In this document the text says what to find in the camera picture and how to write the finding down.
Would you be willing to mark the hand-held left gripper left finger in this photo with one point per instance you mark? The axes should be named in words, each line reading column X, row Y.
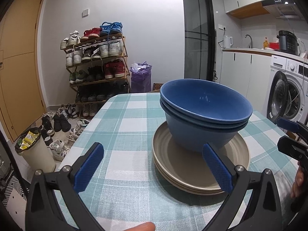
column 89, row 169

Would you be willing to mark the cream ribbed plate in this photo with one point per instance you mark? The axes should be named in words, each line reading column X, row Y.
column 192, row 191
column 192, row 188

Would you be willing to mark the purple plastic bag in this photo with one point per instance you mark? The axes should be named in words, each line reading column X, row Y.
column 140, row 81

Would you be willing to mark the pile of scattered shoes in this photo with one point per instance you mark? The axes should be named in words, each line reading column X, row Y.
column 61, row 122

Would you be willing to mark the white wall socket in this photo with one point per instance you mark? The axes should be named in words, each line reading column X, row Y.
column 221, row 27

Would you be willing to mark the wooden shoe rack with shoes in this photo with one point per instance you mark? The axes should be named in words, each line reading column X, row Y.
column 115, row 68

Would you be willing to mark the red box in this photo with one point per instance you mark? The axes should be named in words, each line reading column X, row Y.
column 273, row 46

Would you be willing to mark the yellow wooden door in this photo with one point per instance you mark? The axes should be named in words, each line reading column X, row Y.
column 19, row 77

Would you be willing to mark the beige plates stack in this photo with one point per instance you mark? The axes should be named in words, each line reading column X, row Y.
column 163, row 149

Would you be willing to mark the yellow bottle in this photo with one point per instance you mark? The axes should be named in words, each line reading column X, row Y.
column 266, row 44

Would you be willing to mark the white base cabinet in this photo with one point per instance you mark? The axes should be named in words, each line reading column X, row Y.
column 240, row 77

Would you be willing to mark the silver suitcase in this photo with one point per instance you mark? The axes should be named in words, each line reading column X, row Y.
column 4, row 163

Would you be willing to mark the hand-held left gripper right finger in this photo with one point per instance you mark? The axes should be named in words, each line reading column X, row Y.
column 217, row 172

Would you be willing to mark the white wall switch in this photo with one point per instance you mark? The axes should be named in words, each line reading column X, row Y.
column 85, row 13

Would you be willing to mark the person's left hand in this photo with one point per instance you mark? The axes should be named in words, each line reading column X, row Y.
column 139, row 227

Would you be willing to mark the white washing machine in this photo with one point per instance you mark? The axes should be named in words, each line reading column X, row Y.
column 275, row 65

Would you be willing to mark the black pressure cooker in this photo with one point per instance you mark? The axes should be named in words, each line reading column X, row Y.
column 287, row 43

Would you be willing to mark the silver range hood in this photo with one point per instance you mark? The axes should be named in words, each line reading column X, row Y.
column 284, row 8

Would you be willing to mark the curved metal faucet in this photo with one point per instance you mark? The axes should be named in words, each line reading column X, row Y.
column 251, row 43

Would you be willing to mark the person's right hand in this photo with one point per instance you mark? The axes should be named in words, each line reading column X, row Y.
column 299, row 182

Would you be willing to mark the grey stick vacuum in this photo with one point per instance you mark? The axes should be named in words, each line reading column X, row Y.
column 215, row 74

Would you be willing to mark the yellow green snack wrappers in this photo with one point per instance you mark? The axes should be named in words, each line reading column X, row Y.
column 28, row 139

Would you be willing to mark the cream trash bin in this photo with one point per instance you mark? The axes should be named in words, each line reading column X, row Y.
column 38, row 156

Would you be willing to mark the black framed glass door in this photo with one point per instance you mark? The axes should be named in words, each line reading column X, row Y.
column 197, row 41

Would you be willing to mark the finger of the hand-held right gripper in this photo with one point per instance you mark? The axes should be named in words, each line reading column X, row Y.
column 288, row 124
column 293, row 149

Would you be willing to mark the white electric kettle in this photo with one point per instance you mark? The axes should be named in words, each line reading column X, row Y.
column 227, row 42

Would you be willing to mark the teal white checked tablecloth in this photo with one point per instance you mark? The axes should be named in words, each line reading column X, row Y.
column 125, row 130

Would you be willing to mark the black white geometric rug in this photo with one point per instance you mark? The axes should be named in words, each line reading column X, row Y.
column 12, row 187

